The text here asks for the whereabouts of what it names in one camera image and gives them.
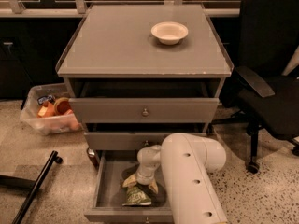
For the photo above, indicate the green jalapeno chip bag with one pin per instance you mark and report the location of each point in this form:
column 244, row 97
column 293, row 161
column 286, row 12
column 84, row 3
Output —
column 135, row 196

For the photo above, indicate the white paper bowl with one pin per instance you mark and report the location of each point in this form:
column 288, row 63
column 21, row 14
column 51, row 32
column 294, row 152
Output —
column 169, row 33

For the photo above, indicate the orange items in bin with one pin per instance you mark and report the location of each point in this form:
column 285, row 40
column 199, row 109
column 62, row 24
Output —
column 59, row 114

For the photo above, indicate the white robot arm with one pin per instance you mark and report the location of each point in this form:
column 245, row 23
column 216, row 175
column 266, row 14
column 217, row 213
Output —
column 185, row 159

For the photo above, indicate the grey drawer cabinet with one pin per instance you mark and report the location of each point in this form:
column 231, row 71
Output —
column 115, row 42

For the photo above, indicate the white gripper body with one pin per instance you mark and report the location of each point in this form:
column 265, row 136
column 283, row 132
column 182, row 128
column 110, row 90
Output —
column 146, row 177

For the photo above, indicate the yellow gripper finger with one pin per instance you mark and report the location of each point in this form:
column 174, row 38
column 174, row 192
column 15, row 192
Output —
column 129, row 181
column 153, row 186

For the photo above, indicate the grey top drawer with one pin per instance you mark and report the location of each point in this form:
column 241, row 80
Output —
column 144, row 101

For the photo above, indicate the clear plastic storage bin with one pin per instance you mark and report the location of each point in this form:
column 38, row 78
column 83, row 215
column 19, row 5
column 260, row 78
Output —
column 31, row 107

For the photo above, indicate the grey middle drawer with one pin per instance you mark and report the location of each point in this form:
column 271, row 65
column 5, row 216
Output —
column 125, row 136

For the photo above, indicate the blue snack pack in bin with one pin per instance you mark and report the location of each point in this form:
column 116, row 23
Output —
column 50, row 98

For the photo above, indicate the black office chair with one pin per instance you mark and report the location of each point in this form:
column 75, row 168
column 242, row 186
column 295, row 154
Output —
column 267, row 47

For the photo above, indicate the grey bottom drawer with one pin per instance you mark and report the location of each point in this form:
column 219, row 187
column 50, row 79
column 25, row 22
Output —
column 109, row 197

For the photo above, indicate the red can behind cabinet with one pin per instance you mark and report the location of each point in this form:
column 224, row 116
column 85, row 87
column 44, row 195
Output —
column 92, row 157

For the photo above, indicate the grey drawer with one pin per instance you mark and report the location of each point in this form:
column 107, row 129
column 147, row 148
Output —
column 125, row 136
column 109, row 197
column 144, row 101

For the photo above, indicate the black metal stand leg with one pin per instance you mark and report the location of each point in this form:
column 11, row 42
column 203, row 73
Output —
column 32, row 185

